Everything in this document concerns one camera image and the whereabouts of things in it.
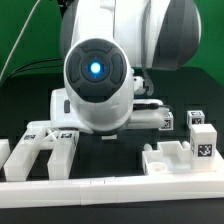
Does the white L-shaped fence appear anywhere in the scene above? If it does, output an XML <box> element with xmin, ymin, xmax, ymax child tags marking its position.
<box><xmin>0</xmin><ymin>171</ymin><xmax>224</xmax><ymax>208</ymax></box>

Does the white tagged cube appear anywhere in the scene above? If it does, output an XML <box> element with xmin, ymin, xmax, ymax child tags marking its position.
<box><xmin>160</xmin><ymin>112</ymin><xmax>174</xmax><ymax>131</ymax></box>
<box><xmin>187</xmin><ymin>110</ymin><xmax>205</xmax><ymax>127</ymax></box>

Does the white tagged cube right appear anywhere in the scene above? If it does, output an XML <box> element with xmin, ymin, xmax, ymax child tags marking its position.
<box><xmin>187</xmin><ymin>110</ymin><xmax>205</xmax><ymax>127</ymax></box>

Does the white cable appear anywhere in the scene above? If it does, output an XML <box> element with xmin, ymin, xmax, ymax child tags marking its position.
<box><xmin>0</xmin><ymin>0</ymin><xmax>43</xmax><ymax>83</ymax></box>

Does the white tagged cube left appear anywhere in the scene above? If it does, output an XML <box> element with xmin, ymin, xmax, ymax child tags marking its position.
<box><xmin>160</xmin><ymin>112</ymin><xmax>174</xmax><ymax>131</ymax></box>

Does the white chair seat block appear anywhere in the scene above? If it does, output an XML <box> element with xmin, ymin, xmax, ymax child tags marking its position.
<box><xmin>142</xmin><ymin>141</ymin><xmax>224</xmax><ymax>175</ymax></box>

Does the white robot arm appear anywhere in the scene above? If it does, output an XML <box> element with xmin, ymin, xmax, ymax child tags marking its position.
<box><xmin>50</xmin><ymin>0</ymin><xmax>201</xmax><ymax>135</ymax></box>

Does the black cable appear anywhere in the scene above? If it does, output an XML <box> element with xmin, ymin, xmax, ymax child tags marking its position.
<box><xmin>6</xmin><ymin>56</ymin><xmax>64</xmax><ymax>79</ymax></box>

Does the white block at left edge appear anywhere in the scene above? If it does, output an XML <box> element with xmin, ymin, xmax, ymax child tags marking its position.
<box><xmin>0</xmin><ymin>139</ymin><xmax>10</xmax><ymax>169</ymax></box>

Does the white chair back frame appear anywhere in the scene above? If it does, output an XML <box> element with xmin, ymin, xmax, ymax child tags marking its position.
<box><xmin>4</xmin><ymin>121</ymin><xmax>79</xmax><ymax>182</ymax></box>

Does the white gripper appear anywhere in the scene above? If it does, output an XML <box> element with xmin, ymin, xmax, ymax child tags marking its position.
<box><xmin>49</xmin><ymin>87</ymin><xmax>165</xmax><ymax>131</ymax></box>

